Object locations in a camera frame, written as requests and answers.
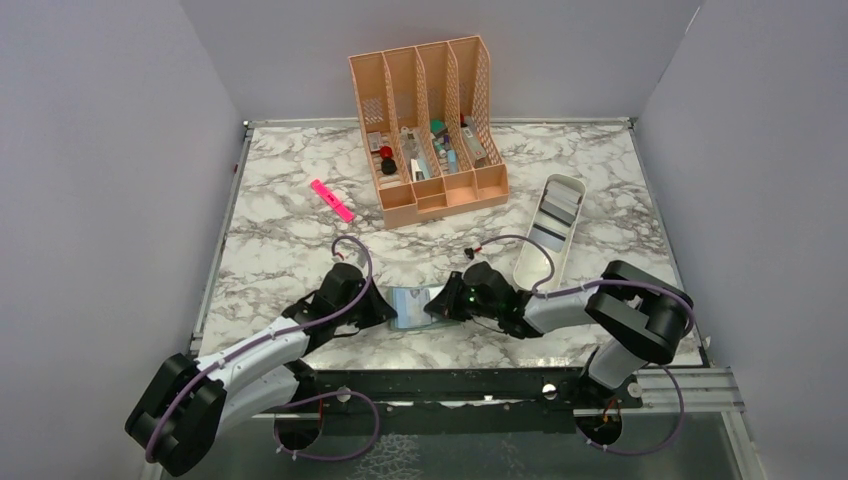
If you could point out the green eraser block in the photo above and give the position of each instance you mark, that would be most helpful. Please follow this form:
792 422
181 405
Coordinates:
438 128

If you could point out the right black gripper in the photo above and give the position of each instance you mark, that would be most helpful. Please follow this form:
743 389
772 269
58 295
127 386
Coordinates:
445 303

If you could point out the black metal base rail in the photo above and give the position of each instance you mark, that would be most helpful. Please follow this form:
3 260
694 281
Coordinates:
447 401

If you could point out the white oblong plastic tray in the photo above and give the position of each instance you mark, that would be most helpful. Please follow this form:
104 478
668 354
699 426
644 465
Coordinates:
534 264

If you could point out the pink highlighter marker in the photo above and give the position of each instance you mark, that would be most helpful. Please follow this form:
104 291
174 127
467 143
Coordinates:
332 200

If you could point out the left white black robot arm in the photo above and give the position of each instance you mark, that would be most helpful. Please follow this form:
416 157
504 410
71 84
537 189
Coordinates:
189 403

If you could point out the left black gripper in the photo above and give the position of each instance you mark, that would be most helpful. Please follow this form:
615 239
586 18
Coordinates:
380 310

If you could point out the black round stamp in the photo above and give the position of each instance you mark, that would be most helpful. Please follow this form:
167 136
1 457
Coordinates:
388 166

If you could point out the green card holder wallet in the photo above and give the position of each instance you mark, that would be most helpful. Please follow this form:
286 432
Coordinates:
437 322

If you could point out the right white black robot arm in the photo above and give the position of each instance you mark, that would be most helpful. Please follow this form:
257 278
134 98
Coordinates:
645 317

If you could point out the orange plastic desk organizer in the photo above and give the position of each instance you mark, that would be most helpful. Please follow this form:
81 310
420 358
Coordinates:
397 92

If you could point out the grey red stapler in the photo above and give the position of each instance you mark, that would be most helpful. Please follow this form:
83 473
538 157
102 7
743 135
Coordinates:
477 152

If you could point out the silver credit card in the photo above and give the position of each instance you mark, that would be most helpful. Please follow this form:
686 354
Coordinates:
410 302

